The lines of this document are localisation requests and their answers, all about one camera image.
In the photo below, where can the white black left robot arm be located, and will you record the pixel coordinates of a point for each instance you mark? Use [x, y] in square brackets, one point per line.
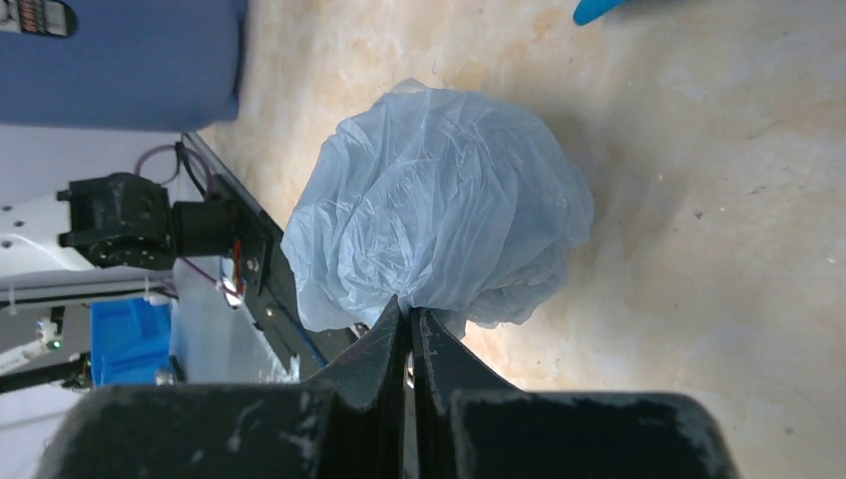
[119, 220]

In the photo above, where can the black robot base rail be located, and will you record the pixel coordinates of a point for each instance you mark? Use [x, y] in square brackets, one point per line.
[269, 293]

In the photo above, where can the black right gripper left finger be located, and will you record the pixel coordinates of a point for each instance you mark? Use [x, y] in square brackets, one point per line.
[361, 433]

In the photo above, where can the blue plastic trash bin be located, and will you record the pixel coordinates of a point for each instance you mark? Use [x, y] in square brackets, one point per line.
[157, 66]

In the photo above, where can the blue plastic box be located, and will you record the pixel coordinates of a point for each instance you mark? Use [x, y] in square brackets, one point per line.
[130, 341]

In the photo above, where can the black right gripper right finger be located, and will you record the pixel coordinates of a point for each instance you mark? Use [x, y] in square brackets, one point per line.
[444, 371]

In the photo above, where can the light blue plastic trash bag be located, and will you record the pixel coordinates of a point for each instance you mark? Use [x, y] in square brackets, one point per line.
[441, 199]

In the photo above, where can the blue t-shirt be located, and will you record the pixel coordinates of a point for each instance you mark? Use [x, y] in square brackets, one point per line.
[588, 11]

